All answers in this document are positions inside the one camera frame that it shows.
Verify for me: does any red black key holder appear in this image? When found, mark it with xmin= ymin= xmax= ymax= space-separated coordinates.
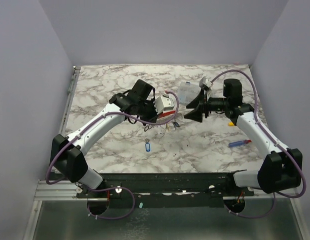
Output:
xmin=156 ymin=110 xmax=175 ymax=125

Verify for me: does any bunch of silver keys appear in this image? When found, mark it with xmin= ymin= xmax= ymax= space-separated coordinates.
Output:
xmin=144 ymin=120 xmax=180 ymax=132

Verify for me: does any blue key tag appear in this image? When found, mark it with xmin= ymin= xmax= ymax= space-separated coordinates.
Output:
xmin=145 ymin=142 xmax=151 ymax=153

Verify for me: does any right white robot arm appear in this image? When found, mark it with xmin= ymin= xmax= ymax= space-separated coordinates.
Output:
xmin=184 ymin=77 xmax=302 ymax=196

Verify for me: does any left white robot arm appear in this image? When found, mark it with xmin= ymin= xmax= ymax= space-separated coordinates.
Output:
xmin=50 ymin=79 xmax=158 ymax=198

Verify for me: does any clear plastic organizer box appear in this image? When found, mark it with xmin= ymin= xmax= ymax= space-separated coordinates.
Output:
xmin=177 ymin=81 xmax=201 ymax=106

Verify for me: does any blue red marker pen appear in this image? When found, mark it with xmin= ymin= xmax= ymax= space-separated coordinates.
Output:
xmin=228 ymin=139 xmax=251 ymax=148

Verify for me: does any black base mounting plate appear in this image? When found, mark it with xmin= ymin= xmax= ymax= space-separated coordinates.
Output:
xmin=75 ymin=173 xmax=254 ymax=212

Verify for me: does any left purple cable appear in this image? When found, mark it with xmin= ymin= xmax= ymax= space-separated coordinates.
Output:
xmin=45 ymin=90 xmax=180 ymax=221

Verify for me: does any purple cable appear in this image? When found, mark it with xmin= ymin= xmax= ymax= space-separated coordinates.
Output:
xmin=45 ymin=90 xmax=180 ymax=221
xmin=210 ymin=69 xmax=307 ymax=219

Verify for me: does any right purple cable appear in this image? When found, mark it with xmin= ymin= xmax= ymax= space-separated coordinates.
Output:
xmin=210 ymin=69 xmax=307 ymax=219

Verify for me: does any left side aluminium rail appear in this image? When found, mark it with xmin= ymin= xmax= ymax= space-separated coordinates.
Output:
xmin=57 ymin=65 xmax=82 ymax=135

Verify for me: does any aluminium frame rail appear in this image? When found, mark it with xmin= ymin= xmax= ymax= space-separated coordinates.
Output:
xmin=34 ymin=179 xmax=299 ymax=201

